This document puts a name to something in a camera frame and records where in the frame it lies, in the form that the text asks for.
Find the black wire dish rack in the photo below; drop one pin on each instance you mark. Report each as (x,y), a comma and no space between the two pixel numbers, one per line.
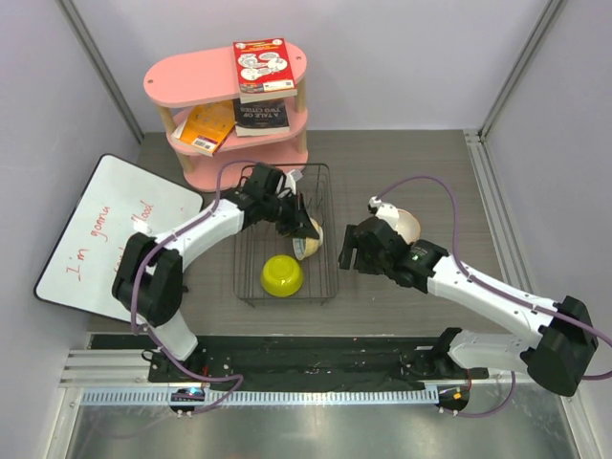
(254,246)

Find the black Tale of Two Cities book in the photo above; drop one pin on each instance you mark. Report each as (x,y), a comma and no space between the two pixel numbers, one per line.
(261,118)

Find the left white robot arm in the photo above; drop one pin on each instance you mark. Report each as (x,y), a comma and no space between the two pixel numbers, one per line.
(149,282)

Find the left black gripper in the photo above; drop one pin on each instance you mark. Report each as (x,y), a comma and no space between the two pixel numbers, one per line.
(298,219)

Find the white bowl with green stripes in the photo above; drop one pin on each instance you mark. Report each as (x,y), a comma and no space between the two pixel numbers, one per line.
(408,227)

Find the orange paperback book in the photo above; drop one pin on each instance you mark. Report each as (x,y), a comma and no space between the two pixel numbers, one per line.
(206,127)

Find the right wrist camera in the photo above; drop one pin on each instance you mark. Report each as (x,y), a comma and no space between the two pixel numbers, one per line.
(384,211)

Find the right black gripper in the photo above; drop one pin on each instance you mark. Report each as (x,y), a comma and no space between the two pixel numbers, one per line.
(352,242)

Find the yellow-green bowl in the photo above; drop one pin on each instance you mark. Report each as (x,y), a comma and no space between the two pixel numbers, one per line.
(281,276)

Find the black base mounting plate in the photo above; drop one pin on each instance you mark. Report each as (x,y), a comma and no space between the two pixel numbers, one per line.
(303,364)

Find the red comic book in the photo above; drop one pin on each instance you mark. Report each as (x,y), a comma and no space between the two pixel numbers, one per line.
(264,70)

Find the white bowl with yellow pattern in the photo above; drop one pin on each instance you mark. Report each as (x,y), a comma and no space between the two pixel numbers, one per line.
(307,246)

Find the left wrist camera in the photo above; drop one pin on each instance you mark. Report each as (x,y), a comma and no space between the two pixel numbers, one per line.
(292,178)

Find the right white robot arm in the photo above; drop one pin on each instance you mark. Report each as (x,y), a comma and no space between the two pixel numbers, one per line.
(552,342)

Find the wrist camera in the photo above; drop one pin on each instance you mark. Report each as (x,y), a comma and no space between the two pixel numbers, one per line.
(384,211)
(292,178)

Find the pink three-tier shelf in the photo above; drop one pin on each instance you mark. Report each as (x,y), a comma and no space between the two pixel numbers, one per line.
(177,83)

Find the white slotted cable duct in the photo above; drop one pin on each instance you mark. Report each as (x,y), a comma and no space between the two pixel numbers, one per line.
(187,396)

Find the white dry-erase board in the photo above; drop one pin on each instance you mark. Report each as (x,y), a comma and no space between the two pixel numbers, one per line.
(118,200)

